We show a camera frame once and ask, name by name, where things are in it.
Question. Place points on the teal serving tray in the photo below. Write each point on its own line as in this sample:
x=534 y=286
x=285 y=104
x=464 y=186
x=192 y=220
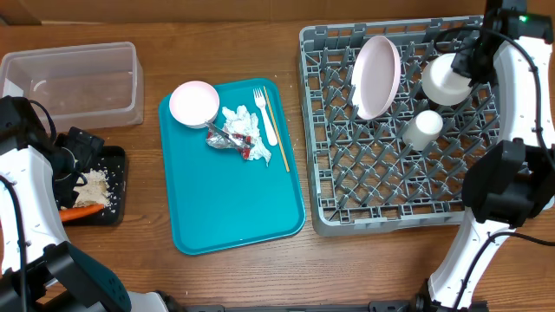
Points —
x=217 y=200

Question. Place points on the black plastic tray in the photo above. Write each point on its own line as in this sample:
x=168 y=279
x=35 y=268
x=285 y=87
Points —
x=113 y=159

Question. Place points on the white bowl with few peanuts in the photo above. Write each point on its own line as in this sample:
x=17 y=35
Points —
x=194 y=104

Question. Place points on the rice and peanut shells pile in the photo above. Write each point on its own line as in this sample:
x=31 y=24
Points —
x=96 y=192

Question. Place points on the wooden chopstick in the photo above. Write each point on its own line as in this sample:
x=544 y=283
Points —
x=275 y=125

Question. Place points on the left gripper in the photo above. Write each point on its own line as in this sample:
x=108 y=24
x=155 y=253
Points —
x=86 y=146

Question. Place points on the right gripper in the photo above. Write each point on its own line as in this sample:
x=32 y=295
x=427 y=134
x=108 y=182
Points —
x=464 y=63

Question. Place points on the white plastic fork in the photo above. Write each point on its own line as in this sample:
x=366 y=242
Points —
x=261 y=104

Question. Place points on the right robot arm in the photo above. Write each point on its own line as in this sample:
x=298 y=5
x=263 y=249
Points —
x=514 y=180

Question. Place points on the clear plastic bin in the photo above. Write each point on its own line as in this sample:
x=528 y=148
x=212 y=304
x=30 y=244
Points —
x=87 y=86

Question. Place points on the white tissue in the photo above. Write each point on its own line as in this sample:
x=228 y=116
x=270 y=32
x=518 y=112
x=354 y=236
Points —
x=241 y=121

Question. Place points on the orange carrot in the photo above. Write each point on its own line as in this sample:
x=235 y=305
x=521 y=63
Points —
x=79 y=212

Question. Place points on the grey dishwasher rack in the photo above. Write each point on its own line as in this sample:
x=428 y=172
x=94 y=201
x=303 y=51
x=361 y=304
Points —
x=363 y=178

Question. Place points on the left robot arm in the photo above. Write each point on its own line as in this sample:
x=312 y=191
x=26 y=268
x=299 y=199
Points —
x=41 y=269

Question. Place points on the white bowl with rice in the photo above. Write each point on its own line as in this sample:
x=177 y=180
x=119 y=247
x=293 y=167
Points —
x=441 y=84

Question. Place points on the white paper cup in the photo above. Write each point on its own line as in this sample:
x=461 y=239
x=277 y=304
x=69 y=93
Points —
x=424 y=128

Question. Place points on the silver red snack wrapper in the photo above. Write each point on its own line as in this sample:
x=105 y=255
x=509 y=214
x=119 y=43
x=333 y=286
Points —
x=220 y=139

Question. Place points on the white round plate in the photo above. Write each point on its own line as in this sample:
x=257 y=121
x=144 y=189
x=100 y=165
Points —
x=376 y=77

